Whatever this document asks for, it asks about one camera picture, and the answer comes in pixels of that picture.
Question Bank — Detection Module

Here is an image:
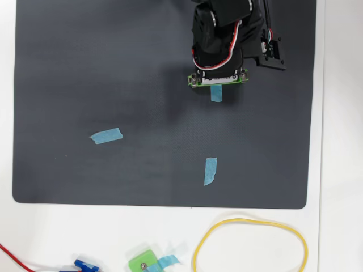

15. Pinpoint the white AA battery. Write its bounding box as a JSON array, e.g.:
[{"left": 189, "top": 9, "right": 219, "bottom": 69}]
[{"left": 202, "top": 75, "right": 239, "bottom": 85}]

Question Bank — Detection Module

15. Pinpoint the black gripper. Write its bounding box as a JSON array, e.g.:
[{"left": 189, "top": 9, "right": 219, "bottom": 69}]
[{"left": 192, "top": 42, "right": 245, "bottom": 80}]

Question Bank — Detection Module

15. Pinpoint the green block with screw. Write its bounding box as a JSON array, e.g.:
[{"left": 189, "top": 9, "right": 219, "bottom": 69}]
[{"left": 128, "top": 249, "right": 159, "bottom": 272}]

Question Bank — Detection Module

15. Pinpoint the green battery holder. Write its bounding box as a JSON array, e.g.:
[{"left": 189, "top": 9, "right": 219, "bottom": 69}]
[{"left": 187, "top": 69, "right": 250, "bottom": 89}]

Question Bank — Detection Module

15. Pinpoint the yellow rubber band loop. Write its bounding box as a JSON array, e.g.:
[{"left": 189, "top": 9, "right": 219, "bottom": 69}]
[{"left": 192, "top": 218, "right": 309, "bottom": 272}]

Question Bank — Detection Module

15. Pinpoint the blue tape on green block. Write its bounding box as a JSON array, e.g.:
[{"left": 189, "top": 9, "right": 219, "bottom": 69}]
[{"left": 147, "top": 254, "right": 181, "bottom": 272}]

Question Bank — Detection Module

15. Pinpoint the wide blue tape strip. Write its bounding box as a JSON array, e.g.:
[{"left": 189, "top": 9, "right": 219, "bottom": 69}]
[{"left": 89, "top": 127, "right": 124, "bottom": 145}]

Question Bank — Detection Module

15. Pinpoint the blue wire connector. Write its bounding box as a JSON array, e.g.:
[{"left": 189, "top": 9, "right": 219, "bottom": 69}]
[{"left": 59, "top": 258, "right": 100, "bottom": 272}]

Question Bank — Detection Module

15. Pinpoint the long blue tape strip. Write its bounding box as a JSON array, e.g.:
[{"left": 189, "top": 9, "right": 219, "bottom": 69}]
[{"left": 210, "top": 84, "right": 223, "bottom": 103}]

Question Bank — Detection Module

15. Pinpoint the white red servo cable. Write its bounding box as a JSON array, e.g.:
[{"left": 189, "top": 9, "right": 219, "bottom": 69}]
[{"left": 192, "top": 19, "right": 244, "bottom": 71}]

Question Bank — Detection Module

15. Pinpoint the short blue tape strip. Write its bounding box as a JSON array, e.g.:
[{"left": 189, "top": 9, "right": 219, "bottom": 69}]
[{"left": 203, "top": 157, "right": 218, "bottom": 186}]

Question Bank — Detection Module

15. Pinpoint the dark grey rubber mat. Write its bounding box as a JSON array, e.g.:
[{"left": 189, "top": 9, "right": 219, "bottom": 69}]
[{"left": 11, "top": 0, "right": 318, "bottom": 210}]

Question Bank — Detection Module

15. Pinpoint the red wire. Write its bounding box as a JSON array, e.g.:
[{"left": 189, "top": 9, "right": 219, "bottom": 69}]
[{"left": 0, "top": 243, "right": 36, "bottom": 272}]

